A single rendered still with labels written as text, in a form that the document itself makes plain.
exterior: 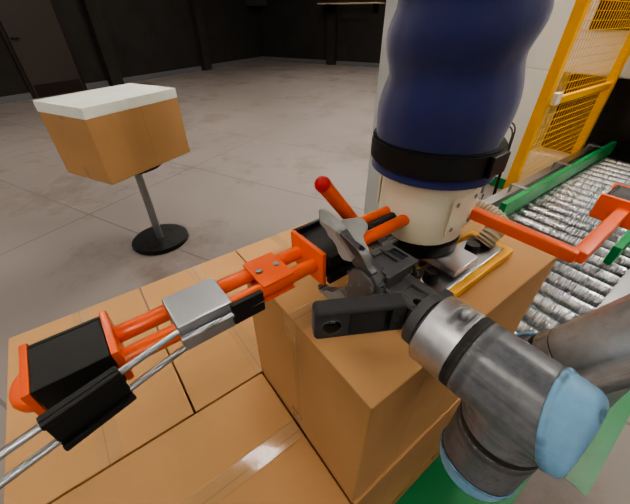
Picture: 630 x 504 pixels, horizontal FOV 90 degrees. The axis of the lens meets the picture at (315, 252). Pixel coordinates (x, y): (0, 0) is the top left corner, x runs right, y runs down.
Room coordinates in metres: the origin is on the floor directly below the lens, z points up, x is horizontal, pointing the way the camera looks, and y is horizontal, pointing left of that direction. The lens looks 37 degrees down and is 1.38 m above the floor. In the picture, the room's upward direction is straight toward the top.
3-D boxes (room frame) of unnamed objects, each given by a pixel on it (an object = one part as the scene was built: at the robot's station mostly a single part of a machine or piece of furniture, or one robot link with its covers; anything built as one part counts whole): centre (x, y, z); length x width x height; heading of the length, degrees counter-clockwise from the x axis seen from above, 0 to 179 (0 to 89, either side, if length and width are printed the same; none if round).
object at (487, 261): (0.49, -0.28, 0.97); 0.34 x 0.10 x 0.05; 128
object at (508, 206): (1.90, -1.55, 0.60); 1.60 x 0.11 x 0.09; 127
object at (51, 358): (0.21, 0.26, 1.07); 0.08 x 0.07 x 0.05; 128
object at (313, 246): (0.42, -0.02, 1.08); 0.10 x 0.08 x 0.06; 38
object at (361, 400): (0.56, -0.20, 0.74); 0.60 x 0.40 x 0.40; 126
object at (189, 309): (0.28, 0.15, 1.07); 0.07 x 0.07 x 0.04; 38
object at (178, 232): (1.99, 1.18, 0.31); 0.40 x 0.40 x 0.62
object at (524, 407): (0.17, -0.21, 1.07); 0.12 x 0.09 x 0.10; 38
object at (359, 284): (0.31, -0.11, 1.08); 0.12 x 0.09 x 0.08; 38
